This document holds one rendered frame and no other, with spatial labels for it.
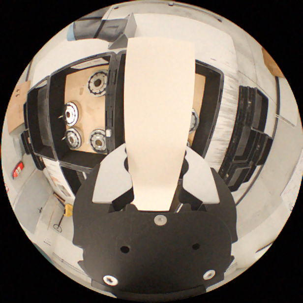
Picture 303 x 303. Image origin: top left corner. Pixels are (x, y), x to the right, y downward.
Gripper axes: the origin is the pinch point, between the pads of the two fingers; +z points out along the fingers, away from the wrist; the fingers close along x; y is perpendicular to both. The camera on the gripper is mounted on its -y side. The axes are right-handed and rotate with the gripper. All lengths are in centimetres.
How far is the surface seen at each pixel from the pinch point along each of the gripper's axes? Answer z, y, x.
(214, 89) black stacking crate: 18.8, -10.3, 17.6
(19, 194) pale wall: -18, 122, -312
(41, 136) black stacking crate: 26, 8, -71
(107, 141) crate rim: 16.0, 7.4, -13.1
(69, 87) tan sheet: 26.2, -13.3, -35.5
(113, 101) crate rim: 16.1, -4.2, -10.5
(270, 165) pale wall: 77, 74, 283
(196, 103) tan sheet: 26.0, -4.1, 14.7
